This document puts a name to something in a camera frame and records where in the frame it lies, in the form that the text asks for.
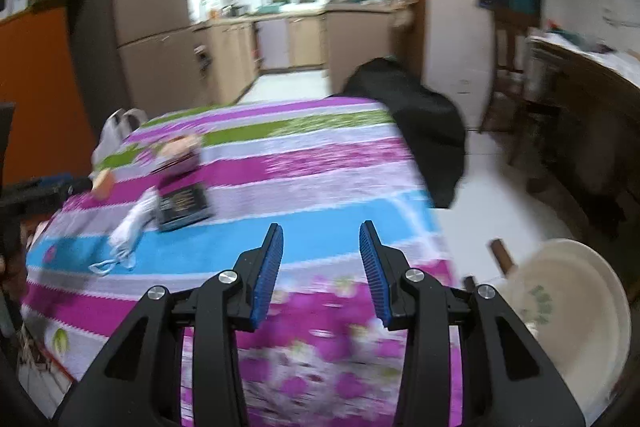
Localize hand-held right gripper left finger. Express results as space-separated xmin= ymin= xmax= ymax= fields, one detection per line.
xmin=52 ymin=223 xmax=285 ymax=427

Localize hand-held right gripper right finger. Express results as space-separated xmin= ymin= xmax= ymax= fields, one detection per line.
xmin=359 ymin=221 xmax=586 ymax=427

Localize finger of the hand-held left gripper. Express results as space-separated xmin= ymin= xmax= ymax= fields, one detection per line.
xmin=0 ymin=177 xmax=95 ymax=220

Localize small orange white wrapper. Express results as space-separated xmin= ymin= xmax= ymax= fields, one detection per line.
xmin=92 ymin=169 xmax=114 ymax=201

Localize orange wooden cabinet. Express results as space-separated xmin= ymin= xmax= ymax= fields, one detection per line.
xmin=0 ymin=2 xmax=96 ymax=188

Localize white face mask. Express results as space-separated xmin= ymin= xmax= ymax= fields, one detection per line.
xmin=90 ymin=189 xmax=158 ymax=275

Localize white plastic bag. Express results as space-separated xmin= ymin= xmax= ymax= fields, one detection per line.
xmin=92 ymin=108 xmax=146 ymax=162

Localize small black box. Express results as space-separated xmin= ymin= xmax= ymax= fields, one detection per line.
xmin=155 ymin=181 xmax=213 ymax=233

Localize floral striped tablecloth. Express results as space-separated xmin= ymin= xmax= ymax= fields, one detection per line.
xmin=22 ymin=97 xmax=463 ymax=427

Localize dark wooden stool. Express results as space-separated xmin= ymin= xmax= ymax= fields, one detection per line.
xmin=464 ymin=239 xmax=516 ymax=293

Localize black cloth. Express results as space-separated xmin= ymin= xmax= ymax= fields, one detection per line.
xmin=335 ymin=57 xmax=468 ymax=210

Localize beige refrigerator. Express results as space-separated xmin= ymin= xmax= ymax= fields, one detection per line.
xmin=111 ymin=0 xmax=211 ymax=108

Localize white plastic basin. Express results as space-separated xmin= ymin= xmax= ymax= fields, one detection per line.
xmin=492 ymin=238 xmax=632 ymax=418

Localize beige kitchen cabinets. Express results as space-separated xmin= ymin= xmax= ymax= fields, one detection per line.
xmin=192 ymin=4 xmax=401 ymax=92

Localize wooden chair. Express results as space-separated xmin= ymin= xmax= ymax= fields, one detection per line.
xmin=482 ymin=7 xmax=551 ymax=142

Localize wooden side table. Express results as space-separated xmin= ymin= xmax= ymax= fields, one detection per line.
xmin=525 ymin=32 xmax=640 ymax=238

